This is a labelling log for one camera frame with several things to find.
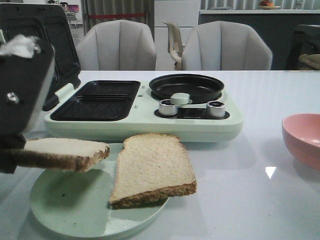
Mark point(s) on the green breakfast maker lid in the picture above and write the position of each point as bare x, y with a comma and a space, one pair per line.
47, 22

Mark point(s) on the beige office chair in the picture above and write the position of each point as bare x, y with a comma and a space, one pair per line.
175, 46

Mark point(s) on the right silver control knob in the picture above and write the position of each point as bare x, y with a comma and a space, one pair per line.
215, 109

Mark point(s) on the light green round plate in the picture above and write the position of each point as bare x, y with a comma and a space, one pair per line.
76, 204

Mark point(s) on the pink bowl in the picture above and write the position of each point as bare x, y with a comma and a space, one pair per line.
301, 136

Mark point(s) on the left grey upholstered chair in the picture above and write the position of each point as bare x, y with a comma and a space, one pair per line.
119, 45

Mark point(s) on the black round frying pan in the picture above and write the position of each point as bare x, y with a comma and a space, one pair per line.
201, 88

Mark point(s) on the right grey upholstered chair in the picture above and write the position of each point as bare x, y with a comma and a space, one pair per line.
225, 46

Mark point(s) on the grey upholstered chair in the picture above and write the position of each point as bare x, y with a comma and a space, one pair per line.
119, 45
225, 46

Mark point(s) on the bread slice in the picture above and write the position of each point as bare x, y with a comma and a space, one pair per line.
64, 154
152, 167

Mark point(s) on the silver control knob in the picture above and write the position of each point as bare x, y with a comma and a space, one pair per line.
166, 108
215, 109

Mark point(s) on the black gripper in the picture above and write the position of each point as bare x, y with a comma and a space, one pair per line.
27, 66

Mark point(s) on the left silver control knob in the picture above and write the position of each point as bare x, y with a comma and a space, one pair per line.
166, 108

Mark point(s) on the black appliance at right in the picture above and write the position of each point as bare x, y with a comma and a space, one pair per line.
305, 40

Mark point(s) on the white cabinet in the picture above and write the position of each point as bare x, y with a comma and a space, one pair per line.
185, 13

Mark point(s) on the green breakfast maker base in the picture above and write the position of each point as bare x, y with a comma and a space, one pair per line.
113, 110

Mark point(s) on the fruit bowl on counter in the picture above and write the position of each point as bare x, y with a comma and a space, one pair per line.
268, 5

